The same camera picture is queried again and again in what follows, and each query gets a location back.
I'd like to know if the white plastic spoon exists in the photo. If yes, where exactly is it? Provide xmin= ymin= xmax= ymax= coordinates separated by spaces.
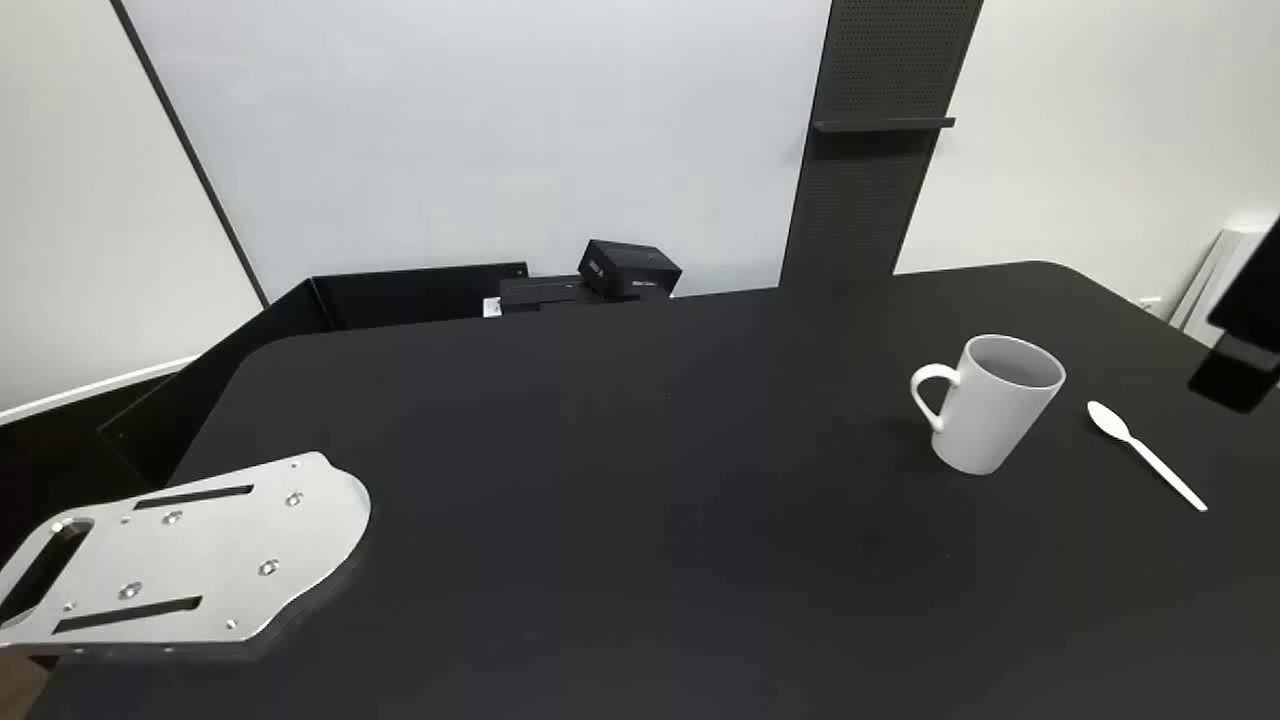
xmin=1083 ymin=402 xmax=1207 ymax=518

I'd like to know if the small black box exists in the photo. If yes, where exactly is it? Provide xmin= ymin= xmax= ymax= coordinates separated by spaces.
xmin=579 ymin=240 xmax=679 ymax=300

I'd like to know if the whiteboard panel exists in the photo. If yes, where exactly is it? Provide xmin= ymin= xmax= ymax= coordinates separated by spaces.
xmin=119 ymin=0 xmax=831 ymax=296

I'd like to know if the black monitor at right edge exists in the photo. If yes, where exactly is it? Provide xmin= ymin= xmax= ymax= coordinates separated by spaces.
xmin=1187 ymin=219 xmax=1280 ymax=412

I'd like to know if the black vertical post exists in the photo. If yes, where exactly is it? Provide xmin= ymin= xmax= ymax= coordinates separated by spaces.
xmin=780 ymin=0 xmax=986 ymax=288

